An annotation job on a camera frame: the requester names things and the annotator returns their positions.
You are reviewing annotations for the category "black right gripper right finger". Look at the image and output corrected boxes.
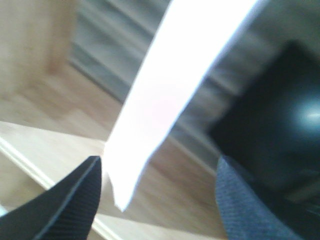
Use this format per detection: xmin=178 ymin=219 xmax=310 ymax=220
xmin=215 ymin=156 xmax=301 ymax=240

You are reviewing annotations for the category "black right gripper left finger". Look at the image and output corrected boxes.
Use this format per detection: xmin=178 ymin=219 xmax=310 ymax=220
xmin=0 ymin=156 xmax=102 ymax=240

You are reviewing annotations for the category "white paper sheet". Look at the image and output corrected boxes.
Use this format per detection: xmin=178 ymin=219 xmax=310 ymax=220
xmin=101 ymin=0 xmax=266 ymax=211

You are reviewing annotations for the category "grey open laptop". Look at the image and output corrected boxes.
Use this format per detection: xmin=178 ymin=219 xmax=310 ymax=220
xmin=207 ymin=39 xmax=320 ymax=226

